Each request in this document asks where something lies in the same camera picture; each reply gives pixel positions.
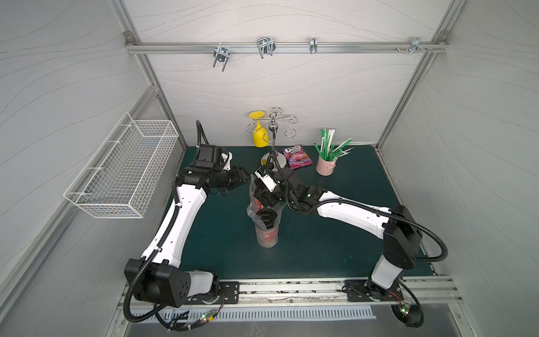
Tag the clear plastic carrier bag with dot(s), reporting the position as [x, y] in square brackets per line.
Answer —
[278, 208]

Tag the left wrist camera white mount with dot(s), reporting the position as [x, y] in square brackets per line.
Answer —
[226, 160]

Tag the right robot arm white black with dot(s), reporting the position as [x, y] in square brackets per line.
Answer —
[405, 242]

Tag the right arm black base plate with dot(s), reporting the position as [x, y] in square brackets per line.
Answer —
[365, 290]

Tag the purple snack packet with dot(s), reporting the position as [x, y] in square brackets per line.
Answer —
[296, 157]

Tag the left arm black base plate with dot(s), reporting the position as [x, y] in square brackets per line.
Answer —
[228, 293]

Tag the red milk tea cup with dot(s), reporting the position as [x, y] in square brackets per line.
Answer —
[257, 202]
[266, 228]

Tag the pink straw holder cup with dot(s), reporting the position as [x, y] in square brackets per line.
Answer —
[324, 167]

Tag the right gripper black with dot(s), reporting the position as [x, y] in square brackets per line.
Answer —
[271, 199]

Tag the white wire basket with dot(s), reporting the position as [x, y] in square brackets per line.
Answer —
[121, 176]

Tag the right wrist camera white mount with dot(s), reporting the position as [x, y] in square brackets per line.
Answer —
[267, 180]

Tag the aluminium overhead rail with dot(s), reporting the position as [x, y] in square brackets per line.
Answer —
[309, 47]

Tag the white vent strip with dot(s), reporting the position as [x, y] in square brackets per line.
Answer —
[275, 314]

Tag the metal cup hanging stand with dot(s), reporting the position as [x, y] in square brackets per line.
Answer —
[272, 122]

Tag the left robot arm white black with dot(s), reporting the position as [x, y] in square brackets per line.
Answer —
[156, 280]

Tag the yellow plastic goblet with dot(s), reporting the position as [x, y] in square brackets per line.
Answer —
[257, 130]

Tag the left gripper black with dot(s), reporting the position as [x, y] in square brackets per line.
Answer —
[236, 177]

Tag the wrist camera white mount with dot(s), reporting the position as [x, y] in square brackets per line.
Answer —
[267, 180]
[226, 160]

